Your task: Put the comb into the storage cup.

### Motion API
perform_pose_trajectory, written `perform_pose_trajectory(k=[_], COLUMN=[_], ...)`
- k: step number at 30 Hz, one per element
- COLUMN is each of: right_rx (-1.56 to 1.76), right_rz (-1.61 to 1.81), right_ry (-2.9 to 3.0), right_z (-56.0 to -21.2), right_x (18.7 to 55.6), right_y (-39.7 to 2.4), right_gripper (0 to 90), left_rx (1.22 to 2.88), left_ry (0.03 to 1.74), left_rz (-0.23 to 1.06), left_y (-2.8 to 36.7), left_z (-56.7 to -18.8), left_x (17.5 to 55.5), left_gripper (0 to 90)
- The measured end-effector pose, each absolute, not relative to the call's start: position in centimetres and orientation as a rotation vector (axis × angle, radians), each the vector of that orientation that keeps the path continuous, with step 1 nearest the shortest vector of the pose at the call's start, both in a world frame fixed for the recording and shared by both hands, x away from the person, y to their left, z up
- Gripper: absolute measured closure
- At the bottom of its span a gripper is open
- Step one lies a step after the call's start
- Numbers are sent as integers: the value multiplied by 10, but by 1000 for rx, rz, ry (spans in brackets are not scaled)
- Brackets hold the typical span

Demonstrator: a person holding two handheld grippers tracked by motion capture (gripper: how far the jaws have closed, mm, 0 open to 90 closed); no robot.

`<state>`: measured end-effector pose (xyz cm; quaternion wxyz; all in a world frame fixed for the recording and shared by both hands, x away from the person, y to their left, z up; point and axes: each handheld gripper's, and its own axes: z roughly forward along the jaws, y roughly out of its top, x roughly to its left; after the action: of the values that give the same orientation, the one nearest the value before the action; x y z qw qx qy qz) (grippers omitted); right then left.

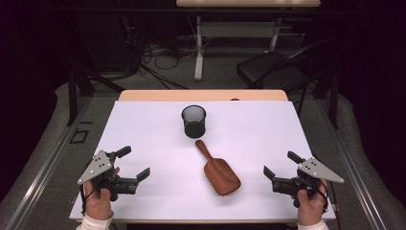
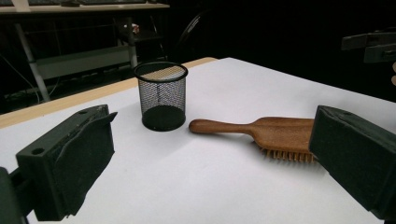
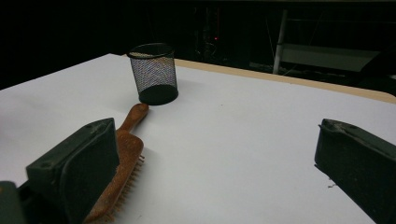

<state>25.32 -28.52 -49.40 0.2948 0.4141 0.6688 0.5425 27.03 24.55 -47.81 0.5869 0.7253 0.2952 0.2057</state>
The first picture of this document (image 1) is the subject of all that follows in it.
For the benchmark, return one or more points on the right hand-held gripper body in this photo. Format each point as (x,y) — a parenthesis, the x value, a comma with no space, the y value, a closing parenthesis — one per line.
(316,171)

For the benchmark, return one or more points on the wooden table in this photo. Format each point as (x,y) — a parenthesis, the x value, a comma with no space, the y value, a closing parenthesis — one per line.
(191,95)

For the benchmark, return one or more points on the white-legged desk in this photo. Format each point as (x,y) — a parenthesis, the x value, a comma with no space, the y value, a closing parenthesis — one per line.
(236,30)

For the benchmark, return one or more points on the person's right hand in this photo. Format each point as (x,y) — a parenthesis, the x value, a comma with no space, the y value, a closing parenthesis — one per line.
(311,207)

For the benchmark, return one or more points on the black metal stand frame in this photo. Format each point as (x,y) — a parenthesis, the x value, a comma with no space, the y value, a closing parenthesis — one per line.
(79,86)

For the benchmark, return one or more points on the person's left hand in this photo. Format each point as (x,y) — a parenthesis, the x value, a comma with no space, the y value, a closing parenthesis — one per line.
(99,204)

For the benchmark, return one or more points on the black metal stand post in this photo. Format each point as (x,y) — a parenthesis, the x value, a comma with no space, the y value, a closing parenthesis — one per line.
(334,102)

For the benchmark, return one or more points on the white table sheet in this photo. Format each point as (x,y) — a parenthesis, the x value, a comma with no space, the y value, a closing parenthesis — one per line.
(178,179)

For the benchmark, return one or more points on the brown wooden hairbrush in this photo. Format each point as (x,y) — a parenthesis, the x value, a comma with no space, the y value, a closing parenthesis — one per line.
(221,175)

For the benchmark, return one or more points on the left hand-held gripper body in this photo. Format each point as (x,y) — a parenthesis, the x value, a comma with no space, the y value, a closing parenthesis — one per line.
(95,167)

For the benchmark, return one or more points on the black mesh cup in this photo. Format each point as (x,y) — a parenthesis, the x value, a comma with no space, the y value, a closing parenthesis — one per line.
(193,123)

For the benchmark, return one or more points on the metal floor rail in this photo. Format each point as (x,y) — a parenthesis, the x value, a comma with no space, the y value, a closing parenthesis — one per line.
(48,166)
(354,172)

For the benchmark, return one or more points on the black folding chair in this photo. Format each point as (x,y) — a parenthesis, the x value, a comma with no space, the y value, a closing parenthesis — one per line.
(274,72)

